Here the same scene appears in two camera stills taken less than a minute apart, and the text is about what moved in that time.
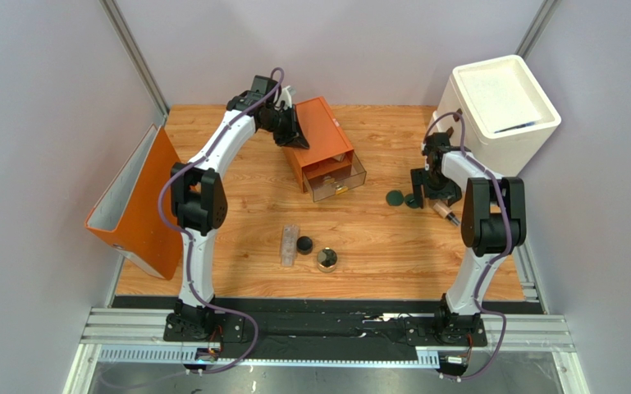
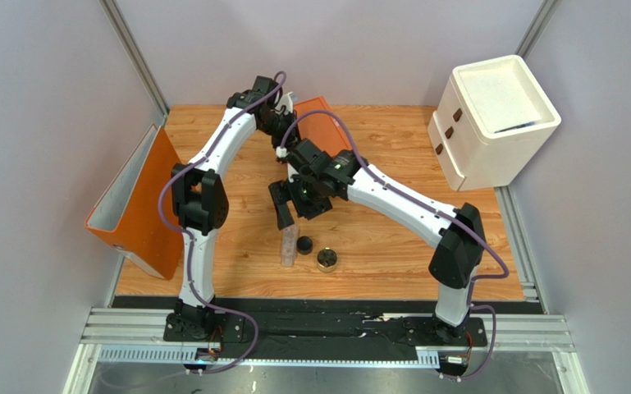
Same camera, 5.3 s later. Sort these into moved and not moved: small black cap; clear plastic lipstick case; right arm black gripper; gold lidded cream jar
Moved: right arm black gripper
Not moved: small black cap; clear plastic lipstick case; gold lidded cream jar
